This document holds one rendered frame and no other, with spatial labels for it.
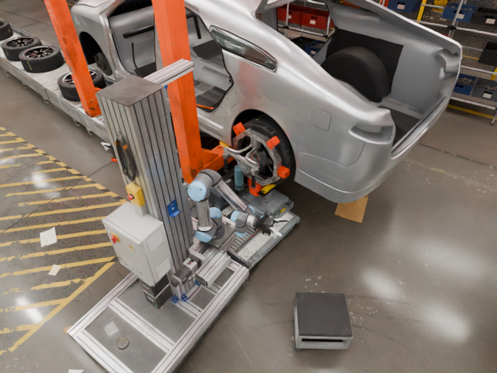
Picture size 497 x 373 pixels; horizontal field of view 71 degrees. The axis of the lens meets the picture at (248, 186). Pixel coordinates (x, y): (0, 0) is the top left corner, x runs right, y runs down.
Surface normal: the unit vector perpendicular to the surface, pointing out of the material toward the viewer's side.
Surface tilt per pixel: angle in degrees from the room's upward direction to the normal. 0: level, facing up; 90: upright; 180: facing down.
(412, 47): 71
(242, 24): 31
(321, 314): 0
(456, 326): 0
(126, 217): 0
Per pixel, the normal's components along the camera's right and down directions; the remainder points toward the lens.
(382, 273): 0.00, -0.73
